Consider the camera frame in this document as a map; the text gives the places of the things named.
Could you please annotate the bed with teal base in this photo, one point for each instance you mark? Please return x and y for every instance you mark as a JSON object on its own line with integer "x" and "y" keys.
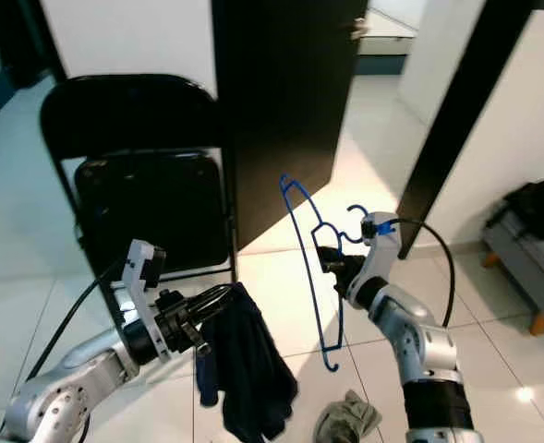
{"x": 387, "y": 41}

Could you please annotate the black backpack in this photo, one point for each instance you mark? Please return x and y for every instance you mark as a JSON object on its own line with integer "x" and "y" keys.
{"x": 539, "y": 208}

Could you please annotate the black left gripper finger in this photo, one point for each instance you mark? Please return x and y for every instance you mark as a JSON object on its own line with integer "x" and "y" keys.
{"x": 211, "y": 314}
{"x": 210, "y": 293}

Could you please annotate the dark wooden door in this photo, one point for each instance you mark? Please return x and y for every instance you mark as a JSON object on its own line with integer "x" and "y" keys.
{"x": 281, "y": 111}

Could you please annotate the blue plastic hanger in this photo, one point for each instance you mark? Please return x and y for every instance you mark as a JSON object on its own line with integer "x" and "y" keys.
{"x": 304, "y": 268}

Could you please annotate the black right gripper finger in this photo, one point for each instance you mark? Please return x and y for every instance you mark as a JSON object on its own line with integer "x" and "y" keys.
{"x": 327, "y": 253}
{"x": 327, "y": 266}

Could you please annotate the navy garment with white print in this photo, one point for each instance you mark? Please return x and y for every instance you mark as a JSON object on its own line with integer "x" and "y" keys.
{"x": 248, "y": 369}

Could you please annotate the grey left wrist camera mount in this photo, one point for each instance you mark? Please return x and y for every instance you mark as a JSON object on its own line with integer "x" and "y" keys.
{"x": 142, "y": 272}

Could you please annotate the crumpled grey cloth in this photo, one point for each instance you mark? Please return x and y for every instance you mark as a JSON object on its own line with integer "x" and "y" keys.
{"x": 345, "y": 420}

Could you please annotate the black folding chair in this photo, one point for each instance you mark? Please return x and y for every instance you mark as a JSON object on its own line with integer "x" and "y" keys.
{"x": 142, "y": 203}

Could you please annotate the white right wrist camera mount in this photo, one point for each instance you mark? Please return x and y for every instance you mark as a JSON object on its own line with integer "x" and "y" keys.
{"x": 378, "y": 249}

